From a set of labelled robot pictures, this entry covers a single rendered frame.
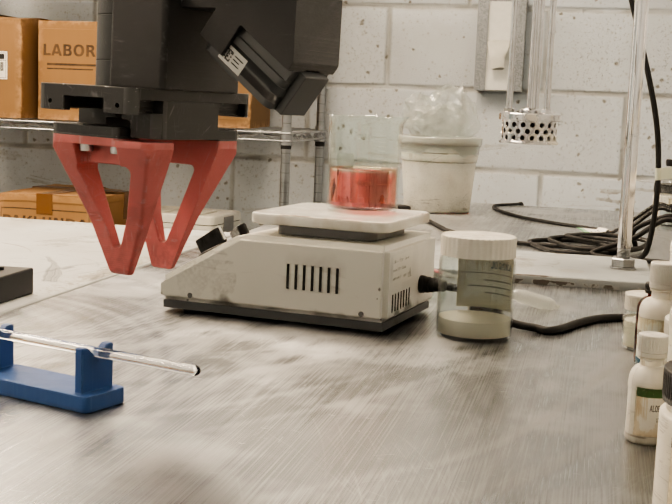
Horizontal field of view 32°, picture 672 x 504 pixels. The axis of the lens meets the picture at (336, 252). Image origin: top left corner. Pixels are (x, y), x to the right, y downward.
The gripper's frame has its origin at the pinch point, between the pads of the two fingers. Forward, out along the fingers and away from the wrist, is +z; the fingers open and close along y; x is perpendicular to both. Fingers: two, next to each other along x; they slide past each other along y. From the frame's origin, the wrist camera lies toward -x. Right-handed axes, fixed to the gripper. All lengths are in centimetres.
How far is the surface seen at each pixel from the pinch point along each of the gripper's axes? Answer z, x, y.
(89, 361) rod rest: 6.4, 3.2, -0.5
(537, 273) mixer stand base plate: 8, 1, 64
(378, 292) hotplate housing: 5.5, 0.7, 28.8
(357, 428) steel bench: 8.9, -10.9, 5.8
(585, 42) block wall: -28, 67, 265
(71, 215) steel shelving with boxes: 27, 179, 184
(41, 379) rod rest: 8.2, 7.3, -0.1
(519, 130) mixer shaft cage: -7, 7, 70
